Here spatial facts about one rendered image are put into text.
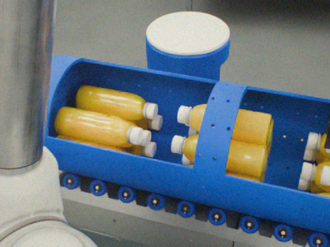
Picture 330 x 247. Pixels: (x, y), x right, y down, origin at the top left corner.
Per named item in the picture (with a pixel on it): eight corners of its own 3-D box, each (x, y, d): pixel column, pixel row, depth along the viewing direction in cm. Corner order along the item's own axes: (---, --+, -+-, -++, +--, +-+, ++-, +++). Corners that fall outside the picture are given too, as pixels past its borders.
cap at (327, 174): (331, 183, 99) (322, 181, 99) (329, 187, 102) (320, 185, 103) (334, 165, 100) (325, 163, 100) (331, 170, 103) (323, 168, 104)
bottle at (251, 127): (270, 117, 102) (184, 102, 107) (264, 149, 104) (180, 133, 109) (273, 111, 108) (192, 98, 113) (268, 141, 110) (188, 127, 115)
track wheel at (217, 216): (227, 209, 111) (229, 207, 113) (208, 205, 112) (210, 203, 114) (224, 228, 112) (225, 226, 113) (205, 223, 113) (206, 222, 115)
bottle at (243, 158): (259, 180, 102) (174, 162, 106) (262, 175, 108) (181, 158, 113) (265, 147, 101) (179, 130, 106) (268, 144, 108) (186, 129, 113)
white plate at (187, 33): (178, 63, 149) (178, 66, 149) (247, 34, 160) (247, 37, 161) (130, 27, 166) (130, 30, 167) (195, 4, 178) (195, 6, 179)
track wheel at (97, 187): (106, 180, 119) (110, 179, 121) (90, 176, 120) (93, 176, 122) (104, 198, 119) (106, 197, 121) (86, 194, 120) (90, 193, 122)
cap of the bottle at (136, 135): (135, 139, 115) (142, 141, 115) (129, 146, 112) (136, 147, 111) (136, 124, 113) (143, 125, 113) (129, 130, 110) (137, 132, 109)
